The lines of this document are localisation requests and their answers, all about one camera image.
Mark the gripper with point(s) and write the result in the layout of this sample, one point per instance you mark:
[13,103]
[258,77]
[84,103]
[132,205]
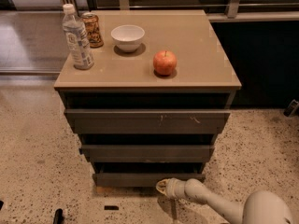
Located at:
[171,188]

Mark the grey bottom drawer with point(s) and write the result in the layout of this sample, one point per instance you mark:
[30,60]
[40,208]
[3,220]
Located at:
[137,174]

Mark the grey drawer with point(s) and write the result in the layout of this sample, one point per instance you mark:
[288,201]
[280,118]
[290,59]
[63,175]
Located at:
[92,121]
[147,153]
[137,174]

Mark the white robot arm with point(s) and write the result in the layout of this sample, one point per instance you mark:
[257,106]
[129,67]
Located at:
[261,207]

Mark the grey middle drawer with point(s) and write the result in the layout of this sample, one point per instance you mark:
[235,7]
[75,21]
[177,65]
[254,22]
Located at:
[147,153]

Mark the grey drawer cabinet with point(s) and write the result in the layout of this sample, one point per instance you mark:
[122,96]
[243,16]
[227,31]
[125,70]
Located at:
[202,80]

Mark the grey top drawer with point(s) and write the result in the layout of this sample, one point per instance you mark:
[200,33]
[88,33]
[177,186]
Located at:
[92,121]

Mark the black object bottom left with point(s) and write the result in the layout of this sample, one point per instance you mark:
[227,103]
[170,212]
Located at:
[58,217]

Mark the red apple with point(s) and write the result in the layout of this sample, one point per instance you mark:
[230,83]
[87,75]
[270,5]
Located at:
[164,62]

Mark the white ceramic bowl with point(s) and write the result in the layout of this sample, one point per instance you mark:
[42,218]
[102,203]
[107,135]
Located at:
[127,38]

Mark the dark object right floor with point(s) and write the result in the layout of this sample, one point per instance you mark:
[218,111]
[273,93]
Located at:
[292,109]

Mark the brown patterned drink can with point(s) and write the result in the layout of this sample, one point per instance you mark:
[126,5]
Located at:
[93,29]

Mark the clear plastic water bottle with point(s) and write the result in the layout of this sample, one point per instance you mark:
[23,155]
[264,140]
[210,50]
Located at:
[76,38]

